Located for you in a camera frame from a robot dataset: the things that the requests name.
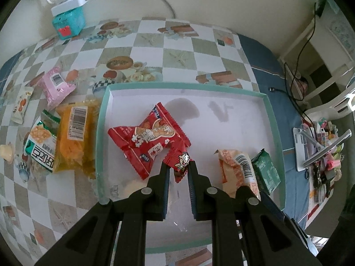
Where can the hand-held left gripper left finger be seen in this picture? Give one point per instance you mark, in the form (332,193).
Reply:
(165,191)

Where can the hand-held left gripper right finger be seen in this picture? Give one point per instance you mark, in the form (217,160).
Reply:
(192,191)

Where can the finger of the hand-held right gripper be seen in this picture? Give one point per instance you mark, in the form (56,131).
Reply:
(280,214)

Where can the cream pastry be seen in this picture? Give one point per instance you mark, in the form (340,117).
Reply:
(134,185)
(7,152)

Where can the small red snack packet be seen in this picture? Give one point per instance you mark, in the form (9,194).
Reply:
(180,162)

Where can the dark green snack packet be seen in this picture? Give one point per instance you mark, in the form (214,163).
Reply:
(267,171)

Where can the orange and white snack packet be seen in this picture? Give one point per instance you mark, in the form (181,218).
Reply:
(235,169)

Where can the large red snack packet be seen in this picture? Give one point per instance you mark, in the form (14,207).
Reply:
(144,138)

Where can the teal cardboard tray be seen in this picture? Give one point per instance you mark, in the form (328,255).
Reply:
(222,133)

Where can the yellow snack packet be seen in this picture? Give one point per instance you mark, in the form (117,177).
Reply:
(73,144)

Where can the green and white snack packet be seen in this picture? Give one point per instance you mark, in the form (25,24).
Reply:
(41,146)

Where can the pink snack packet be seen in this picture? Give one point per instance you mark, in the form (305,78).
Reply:
(56,87)

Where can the white packet with orange print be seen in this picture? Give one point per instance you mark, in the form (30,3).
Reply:
(21,106)

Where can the white stand with clutter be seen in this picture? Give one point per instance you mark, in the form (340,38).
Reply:
(324,171)

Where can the white phone stand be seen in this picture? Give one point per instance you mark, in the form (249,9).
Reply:
(301,149)

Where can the smartphone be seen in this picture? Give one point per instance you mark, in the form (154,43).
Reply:
(332,145)

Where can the white wooden shelf unit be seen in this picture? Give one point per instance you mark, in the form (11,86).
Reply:
(341,69)

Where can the teal box with red label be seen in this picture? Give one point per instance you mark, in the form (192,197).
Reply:
(69,22)

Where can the white power strip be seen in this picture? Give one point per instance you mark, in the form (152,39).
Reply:
(69,4)

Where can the green cloth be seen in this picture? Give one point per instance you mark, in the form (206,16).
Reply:
(331,4)

